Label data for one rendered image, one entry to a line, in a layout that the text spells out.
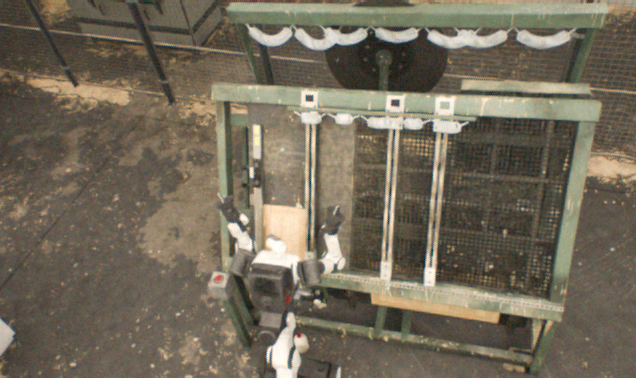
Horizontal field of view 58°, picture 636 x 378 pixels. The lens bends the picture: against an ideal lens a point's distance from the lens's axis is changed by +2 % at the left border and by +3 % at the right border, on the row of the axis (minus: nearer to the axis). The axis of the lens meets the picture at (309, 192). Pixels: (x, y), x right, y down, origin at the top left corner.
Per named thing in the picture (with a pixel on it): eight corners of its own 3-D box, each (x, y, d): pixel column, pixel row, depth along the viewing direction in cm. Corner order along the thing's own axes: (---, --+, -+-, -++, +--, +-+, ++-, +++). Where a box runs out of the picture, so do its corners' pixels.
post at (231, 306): (243, 346, 442) (219, 296, 387) (245, 339, 445) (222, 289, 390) (250, 348, 440) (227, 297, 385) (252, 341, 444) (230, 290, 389)
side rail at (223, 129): (228, 250, 400) (221, 256, 390) (222, 96, 365) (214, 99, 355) (235, 251, 399) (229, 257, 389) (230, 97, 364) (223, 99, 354)
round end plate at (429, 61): (329, 104, 400) (316, 2, 341) (331, 99, 404) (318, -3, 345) (443, 111, 380) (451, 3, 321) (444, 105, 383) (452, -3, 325)
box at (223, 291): (214, 299, 385) (207, 285, 372) (220, 285, 393) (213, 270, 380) (230, 302, 382) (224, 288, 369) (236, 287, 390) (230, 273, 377)
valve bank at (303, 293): (255, 311, 396) (248, 293, 378) (261, 293, 405) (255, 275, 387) (324, 322, 383) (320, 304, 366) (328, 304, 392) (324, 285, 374)
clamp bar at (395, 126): (379, 274, 366) (373, 291, 344) (389, 92, 329) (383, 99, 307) (394, 276, 364) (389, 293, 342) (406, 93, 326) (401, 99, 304)
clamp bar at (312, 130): (304, 263, 379) (294, 279, 357) (306, 88, 342) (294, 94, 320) (318, 265, 377) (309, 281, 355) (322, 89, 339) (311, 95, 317)
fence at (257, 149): (257, 257, 388) (255, 260, 385) (255, 123, 358) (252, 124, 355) (264, 258, 387) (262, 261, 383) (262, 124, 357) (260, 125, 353)
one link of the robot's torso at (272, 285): (295, 325, 321) (293, 273, 305) (240, 316, 329) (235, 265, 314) (309, 295, 346) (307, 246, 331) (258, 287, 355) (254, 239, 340)
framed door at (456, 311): (372, 301, 426) (371, 303, 424) (368, 259, 385) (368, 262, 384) (497, 320, 403) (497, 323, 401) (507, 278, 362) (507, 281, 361)
